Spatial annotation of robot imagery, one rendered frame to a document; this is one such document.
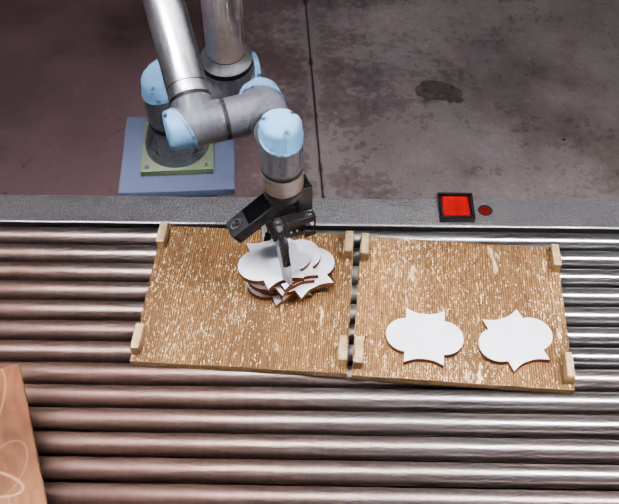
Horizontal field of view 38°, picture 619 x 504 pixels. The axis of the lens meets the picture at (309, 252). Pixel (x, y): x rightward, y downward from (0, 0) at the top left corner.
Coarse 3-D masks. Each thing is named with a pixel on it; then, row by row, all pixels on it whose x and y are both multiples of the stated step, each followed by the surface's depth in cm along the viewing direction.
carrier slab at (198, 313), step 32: (160, 256) 188; (192, 256) 188; (224, 256) 188; (160, 288) 183; (192, 288) 183; (224, 288) 183; (320, 288) 182; (160, 320) 177; (192, 320) 177; (224, 320) 177; (256, 320) 177; (288, 320) 177; (320, 320) 177; (160, 352) 172; (192, 352) 172; (224, 352) 172; (256, 352) 172; (288, 352) 172; (320, 352) 172
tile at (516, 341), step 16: (496, 320) 176; (512, 320) 176; (528, 320) 176; (480, 336) 173; (496, 336) 173; (512, 336) 173; (528, 336) 173; (544, 336) 173; (480, 352) 172; (496, 352) 171; (512, 352) 171; (528, 352) 171; (544, 352) 171; (512, 368) 168
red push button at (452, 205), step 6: (444, 198) 200; (450, 198) 200; (456, 198) 200; (462, 198) 200; (468, 198) 200; (444, 204) 199; (450, 204) 199; (456, 204) 199; (462, 204) 199; (468, 204) 199; (444, 210) 198; (450, 210) 198; (456, 210) 198; (462, 210) 198; (468, 210) 198
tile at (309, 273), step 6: (300, 240) 183; (306, 240) 183; (312, 246) 182; (312, 252) 181; (318, 252) 181; (312, 258) 180; (318, 258) 180; (312, 264) 179; (318, 264) 180; (306, 270) 178; (312, 270) 178; (306, 276) 177; (312, 276) 177; (294, 282) 177; (282, 288) 176; (288, 288) 176
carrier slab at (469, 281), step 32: (384, 256) 188; (416, 256) 188; (448, 256) 188; (480, 256) 188; (512, 256) 188; (544, 256) 188; (384, 288) 182; (416, 288) 182; (448, 288) 182; (480, 288) 182; (512, 288) 182; (544, 288) 182; (384, 320) 177; (448, 320) 177; (480, 320) 177; (544, 320) 177; (384, 352) 172; (448, 384) 169; (480, 384) 168; (512, 384) 167; (544, 384) 167
